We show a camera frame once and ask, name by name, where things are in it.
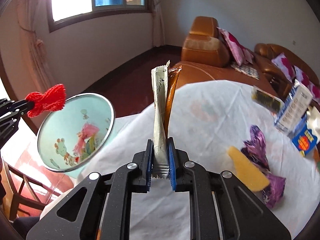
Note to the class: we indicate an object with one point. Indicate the white orange snack packet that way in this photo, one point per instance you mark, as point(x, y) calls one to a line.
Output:
point(159, 79)

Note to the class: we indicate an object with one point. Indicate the purple foil wrapper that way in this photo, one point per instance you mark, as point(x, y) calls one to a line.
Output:
point(255, 150)

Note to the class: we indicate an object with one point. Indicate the dark seaweed snack pack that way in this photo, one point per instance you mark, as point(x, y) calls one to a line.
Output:
point(268, 101)

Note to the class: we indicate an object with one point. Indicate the pink floral cushion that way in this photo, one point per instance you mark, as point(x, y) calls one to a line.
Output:
point(283, 63)
point(302, 77)

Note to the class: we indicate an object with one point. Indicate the checkered cloth on sofa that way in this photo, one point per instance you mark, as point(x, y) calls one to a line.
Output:
point(246, 70)

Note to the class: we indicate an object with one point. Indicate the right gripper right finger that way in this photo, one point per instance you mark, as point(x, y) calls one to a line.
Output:
point(221, 206)

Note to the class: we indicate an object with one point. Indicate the pink floral cushion left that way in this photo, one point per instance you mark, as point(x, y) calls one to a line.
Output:
point(283, 63)

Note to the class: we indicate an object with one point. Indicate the pink plastic bag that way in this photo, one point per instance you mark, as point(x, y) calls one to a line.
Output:
point(88, 130)

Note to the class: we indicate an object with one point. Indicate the pink floral pillow chaise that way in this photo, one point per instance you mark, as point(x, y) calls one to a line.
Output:
point(239, 52)

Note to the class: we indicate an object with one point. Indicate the brown leather chaise sofa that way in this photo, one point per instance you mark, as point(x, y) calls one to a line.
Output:
point(205, 57)

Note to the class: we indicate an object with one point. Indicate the beige right curtain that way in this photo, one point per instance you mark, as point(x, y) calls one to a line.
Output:
point(158, 37)

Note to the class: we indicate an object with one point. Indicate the pink left curtain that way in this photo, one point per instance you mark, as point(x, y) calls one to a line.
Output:
point(32, 47)

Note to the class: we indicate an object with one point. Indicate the blue Look milk carton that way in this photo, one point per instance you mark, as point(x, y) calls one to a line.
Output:
point(306, 134)

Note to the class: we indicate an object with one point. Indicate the tall white blue carton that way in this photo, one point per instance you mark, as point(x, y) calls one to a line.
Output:
point(294, 107)

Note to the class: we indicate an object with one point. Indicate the yellow sponge piece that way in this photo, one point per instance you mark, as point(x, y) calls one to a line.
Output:
point(247, 172)

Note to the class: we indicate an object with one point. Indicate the brown leather back sofa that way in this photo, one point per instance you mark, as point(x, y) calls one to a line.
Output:
point(265, 52)

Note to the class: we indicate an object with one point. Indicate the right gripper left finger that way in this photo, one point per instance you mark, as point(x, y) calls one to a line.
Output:
point(99, 207)

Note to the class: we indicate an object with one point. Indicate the white orange printed tablecloth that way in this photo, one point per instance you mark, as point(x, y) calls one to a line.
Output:
point(206, 119)

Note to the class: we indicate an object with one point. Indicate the pink floral cushion middle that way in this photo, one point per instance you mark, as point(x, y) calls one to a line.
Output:
point(302, 77)

